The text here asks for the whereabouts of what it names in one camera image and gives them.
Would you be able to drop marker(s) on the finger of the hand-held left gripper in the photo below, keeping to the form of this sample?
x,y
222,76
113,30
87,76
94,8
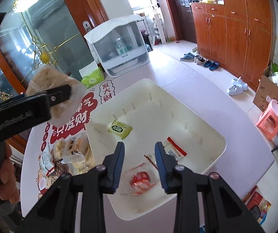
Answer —
x,y
60,95

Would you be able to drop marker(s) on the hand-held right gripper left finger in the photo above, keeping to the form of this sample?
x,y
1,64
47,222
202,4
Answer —
x,y
118,167

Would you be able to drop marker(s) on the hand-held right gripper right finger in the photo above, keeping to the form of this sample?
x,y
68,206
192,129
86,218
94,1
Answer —
x,y
160,167

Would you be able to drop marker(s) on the small white red-striped packet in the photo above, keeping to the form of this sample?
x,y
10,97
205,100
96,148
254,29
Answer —
x,y
150,160

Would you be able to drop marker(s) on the round brown cake packet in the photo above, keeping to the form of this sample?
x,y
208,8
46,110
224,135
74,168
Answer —
x,y
46,80

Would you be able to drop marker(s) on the white red-edged barcode packet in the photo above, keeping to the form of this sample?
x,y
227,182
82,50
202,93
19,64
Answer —
x,y
175,150

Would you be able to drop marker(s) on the red candy packet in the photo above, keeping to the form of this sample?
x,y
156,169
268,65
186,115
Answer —
x,y
140,180

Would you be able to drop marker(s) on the green snack packet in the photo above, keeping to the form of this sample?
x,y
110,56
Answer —
x,y
119,129

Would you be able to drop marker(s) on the orange cracker packet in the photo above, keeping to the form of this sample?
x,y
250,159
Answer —
x,y
63,145

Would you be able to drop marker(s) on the white plastic bin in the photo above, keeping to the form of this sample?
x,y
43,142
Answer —
x,y
153,116

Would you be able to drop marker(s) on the white red snack bag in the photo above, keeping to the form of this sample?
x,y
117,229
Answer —
x,y
47,161

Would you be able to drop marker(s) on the person's left hand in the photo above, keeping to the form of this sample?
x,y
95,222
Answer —
x,y
9,182

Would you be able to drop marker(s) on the green tissue pack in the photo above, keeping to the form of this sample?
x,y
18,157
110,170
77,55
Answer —
x,y
93,79

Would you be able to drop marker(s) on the cream bread packet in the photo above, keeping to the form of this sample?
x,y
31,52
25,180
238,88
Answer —
x,y
80,163

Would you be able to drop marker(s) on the dark snack packet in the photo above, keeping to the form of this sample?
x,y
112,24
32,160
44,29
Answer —
x,y
60,168

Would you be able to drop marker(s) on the silver door lock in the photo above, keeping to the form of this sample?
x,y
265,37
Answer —
x,y
87,26

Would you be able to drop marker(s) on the green-labelled white bottle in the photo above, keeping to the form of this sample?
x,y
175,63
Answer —
x,y
120,47

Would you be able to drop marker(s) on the glass door with gold ornament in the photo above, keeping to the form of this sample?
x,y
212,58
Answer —
x,y
44,17

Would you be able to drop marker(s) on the white storage cabinet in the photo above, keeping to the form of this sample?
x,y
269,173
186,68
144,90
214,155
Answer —
x,y
119,26

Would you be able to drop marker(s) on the red book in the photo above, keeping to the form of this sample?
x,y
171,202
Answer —
x,y
256,197

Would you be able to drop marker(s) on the blue slipper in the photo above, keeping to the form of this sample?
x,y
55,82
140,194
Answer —
x,y
214,66
207,63

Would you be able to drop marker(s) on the white shelf rack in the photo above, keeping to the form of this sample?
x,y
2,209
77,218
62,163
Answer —
x,y
159,26

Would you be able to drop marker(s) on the pink plastic stool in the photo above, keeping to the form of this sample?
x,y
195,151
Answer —
x,y
272,116

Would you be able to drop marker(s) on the cardboard box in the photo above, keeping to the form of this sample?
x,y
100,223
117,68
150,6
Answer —
x,y
266,92

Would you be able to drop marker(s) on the wooden cabinet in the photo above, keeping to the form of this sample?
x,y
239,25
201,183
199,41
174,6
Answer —
x,y
238,29

